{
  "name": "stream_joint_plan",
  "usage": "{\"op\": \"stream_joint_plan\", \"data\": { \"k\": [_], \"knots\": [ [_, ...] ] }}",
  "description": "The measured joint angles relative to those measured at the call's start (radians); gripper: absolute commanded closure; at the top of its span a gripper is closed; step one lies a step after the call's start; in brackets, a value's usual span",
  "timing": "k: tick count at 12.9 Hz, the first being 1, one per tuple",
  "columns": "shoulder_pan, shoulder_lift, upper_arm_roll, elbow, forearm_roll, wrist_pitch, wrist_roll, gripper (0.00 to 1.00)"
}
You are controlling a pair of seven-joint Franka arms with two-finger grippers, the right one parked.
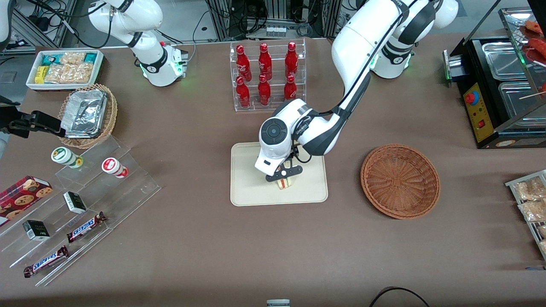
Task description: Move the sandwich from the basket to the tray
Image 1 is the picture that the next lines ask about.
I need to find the white snack bin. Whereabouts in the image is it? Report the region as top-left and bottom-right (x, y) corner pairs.
(26, 49), (104, 92)

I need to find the clear acrylic stepped display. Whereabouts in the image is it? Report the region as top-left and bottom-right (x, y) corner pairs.
(0, 136), (162, 287)

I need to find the red lid cup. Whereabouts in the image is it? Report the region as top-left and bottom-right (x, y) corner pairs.
(102, 157), (128, 179)

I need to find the black floor cable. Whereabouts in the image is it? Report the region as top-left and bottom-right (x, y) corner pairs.
(369, 287), (431, 307)

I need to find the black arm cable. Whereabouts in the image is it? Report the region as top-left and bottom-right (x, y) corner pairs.
(292, 13), (410, 165)

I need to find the silver foil container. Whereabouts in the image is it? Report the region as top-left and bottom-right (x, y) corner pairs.
(61, 89), (108, 139)

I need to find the Snickers chocolate bar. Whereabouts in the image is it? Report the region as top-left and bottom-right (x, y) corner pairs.
(23, 246), (69, 278)
(67, 212), (107, 243)

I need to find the light wicker basket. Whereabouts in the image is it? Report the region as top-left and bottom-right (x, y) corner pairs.
(58, 84), (118, 149)

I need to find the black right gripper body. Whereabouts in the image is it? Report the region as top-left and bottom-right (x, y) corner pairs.
(0, 96), (21, 133)

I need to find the clear cracker bag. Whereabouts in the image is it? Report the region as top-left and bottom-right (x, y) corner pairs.
(60, 52), (86, 65)
(45, 64), (93, 84)

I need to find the steel warmer pan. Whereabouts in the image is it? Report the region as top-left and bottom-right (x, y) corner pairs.
(498, 81), (546, 119)
(482, 41), (530, 81)

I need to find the black food warmer case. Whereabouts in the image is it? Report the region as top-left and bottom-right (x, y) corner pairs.
(443, 6), (546, 149)

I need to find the clear acrylic bottle rack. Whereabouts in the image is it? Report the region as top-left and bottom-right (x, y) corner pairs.
(230, 38), (307, 112)

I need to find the clear bag of snacks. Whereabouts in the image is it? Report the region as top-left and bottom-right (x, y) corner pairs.
(513, 177), (546, 201)
(518, 200), (546, 222)

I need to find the small black box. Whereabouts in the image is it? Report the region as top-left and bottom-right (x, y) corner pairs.
(23, 220), (50, 241)
(63, 191), (87, 214)

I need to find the green lid cup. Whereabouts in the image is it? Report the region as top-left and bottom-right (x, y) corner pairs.
(51, 147), (84, 169)

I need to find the red cookie box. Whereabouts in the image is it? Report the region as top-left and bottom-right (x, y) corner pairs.
(0, 176), (53, 226)

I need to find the red cola bottle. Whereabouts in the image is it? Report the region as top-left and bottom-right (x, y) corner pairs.
(258, 43), (273, 81)
(236, 76), (251, 108)
(258, 74), (271, 106)
(285, 41), (298, 77)
(236, 45), (252, 81)
(284, 75), (297, 102)

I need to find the beige plastic tray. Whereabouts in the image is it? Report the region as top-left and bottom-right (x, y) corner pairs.
(230, 139), (328, 207)

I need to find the brown wicker basket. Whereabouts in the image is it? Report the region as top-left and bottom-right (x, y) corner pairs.
(360, 144), (440, 220)

